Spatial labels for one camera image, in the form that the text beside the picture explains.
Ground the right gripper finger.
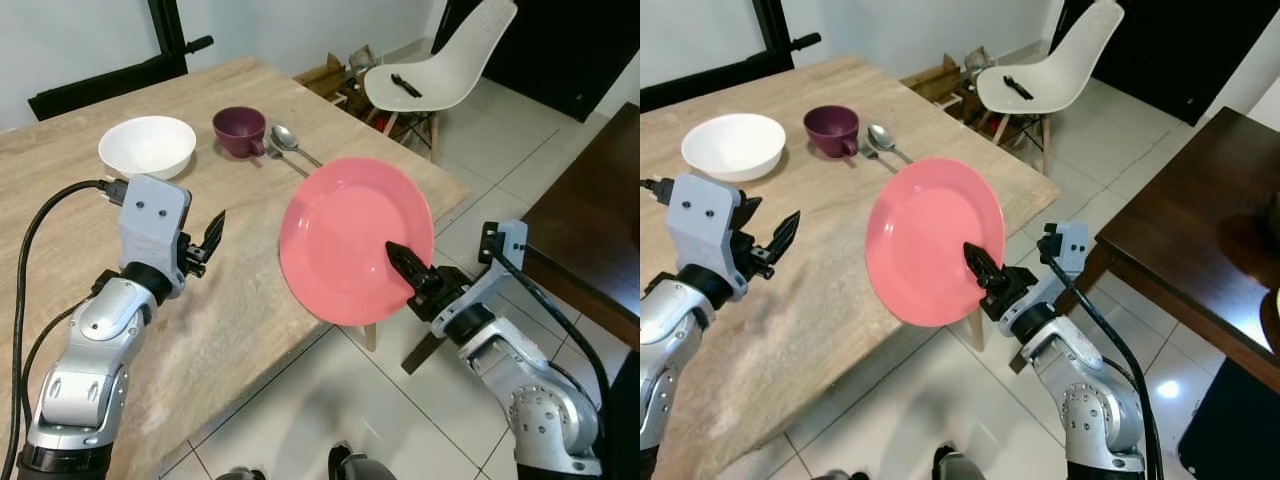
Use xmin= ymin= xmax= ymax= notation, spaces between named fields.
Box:
xmin=386 ymin=242 xmax=431 ymax=291
xmin=963 ymin=242 xmax=1003 ymax=291

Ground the pink round plate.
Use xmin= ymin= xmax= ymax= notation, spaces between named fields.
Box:
xmin=278 ymin=157 xmax=435 ymax=327
xmin=865 ymin=157 xmax=1006 ymax=327

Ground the white bowl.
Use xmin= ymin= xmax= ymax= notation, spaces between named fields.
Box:
xmin=98 ymin=116 xmax=198 ymax=181
xmin=681 ymin=113 xmax=787 ymax=183

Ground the purple cup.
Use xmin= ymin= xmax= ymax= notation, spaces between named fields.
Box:
xmin=803 ymin=105 xmax=861 ymax=159
xmin=212 ymin=106 xmax=269 ymax=159

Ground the silver spoon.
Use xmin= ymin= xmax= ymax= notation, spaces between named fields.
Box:
xmin=270 ymin=124 xmax=323 ymax=168
xmin=866 ymin=123 xmax=913 ymax=166

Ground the dark brown wooden table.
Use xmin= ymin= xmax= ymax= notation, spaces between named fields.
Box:
xmin=402 ymin=100 xmax=641 ymax=376
xmin=1010 ymin=105 xmax=1280 ymax=391

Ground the black robot right foot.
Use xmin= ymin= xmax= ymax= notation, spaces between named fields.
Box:
xmin=932 ymin=445 xmax=986 ymax=480
xmin=328 ymin=445 xmax=396 ymax=480

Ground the small wooden rack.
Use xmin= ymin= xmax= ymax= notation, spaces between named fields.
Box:
xmin=295 ymin=42 xmax=391 ymax=126
xmin=900 ymin=45 xmax=1001 ymax=126

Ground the white plastic chair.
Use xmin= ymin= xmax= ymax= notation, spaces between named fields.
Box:
xmin=362 ymin=0 xmax=519 ymax=163
xmin=975 ymin=0 xmax=1126 ymax=149

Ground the black furniture piece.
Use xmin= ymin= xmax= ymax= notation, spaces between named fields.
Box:
xmin=605 ymin=350 xmax=641 ymax=480
xmin=1178 ymin=358 xmax=1280 ymax=480

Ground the black door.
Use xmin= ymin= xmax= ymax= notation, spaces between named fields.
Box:
xmin=432 ymin=0 xmax=641 ymax=123
xmin=1050 ymin=0 xmax=1266 ymax=126

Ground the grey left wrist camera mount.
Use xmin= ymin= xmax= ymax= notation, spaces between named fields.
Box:
xmin=118 ymin=174 xmax=193 ymax=296
xmin=668 ymin=172 xmax=746 ymax=291

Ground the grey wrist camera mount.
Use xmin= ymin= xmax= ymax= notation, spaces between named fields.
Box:
xmin=668 ymin=172 xmax=746 ymax=291
xmin=118 ymin=174 xmax=193 ymax=296
xmin=432 ymin=220 xmax=529 ymax=336
xmin=1000 ymin=220 xmax=1091 ymax=336

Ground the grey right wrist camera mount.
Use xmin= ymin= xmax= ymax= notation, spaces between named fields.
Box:
xmin=1000 ymin=220 xmax=1091 ymax=336
xmin=432 ymin=220 xmax=529 ymax=336

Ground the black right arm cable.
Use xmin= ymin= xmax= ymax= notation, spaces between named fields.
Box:
xmin=1045 ymin=250 xmax=1166 ymax=480
xmin=490 ymin=250 xmax=613 ymax=480

